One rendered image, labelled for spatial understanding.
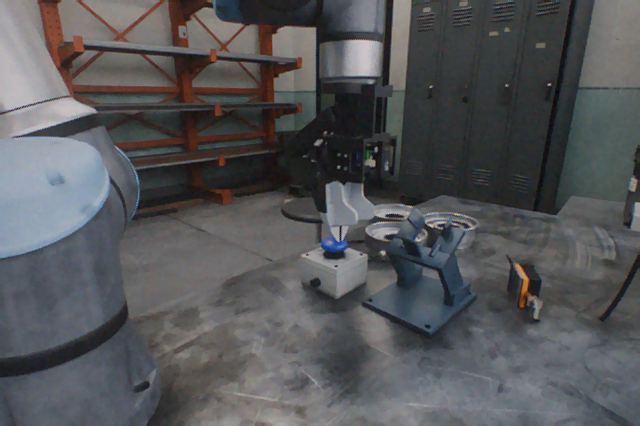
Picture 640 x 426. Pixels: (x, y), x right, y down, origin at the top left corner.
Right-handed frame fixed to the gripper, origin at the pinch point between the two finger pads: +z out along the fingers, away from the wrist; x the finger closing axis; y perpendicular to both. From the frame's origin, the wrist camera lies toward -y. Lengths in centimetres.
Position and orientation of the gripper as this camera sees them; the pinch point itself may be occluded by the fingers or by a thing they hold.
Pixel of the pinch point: (334, 231)
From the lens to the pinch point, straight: 54.6
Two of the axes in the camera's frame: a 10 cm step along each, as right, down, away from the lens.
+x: 6.9, -2.2, 6.9
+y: 7.2, 2.1, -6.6
